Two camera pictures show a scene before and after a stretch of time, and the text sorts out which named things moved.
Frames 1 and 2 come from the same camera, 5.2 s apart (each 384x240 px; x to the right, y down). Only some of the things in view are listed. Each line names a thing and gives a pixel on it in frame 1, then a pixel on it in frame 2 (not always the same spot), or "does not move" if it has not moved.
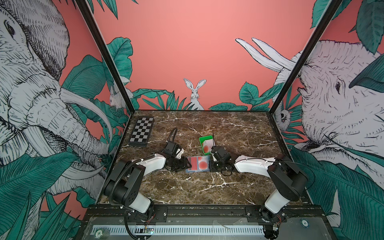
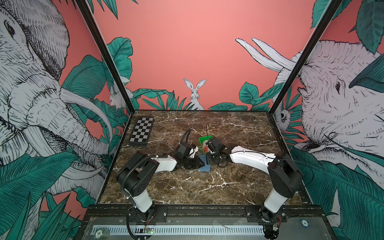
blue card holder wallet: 199,164 does not move
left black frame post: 90,20 does not move
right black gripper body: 215,166 to 213,159
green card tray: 207,144 does not move
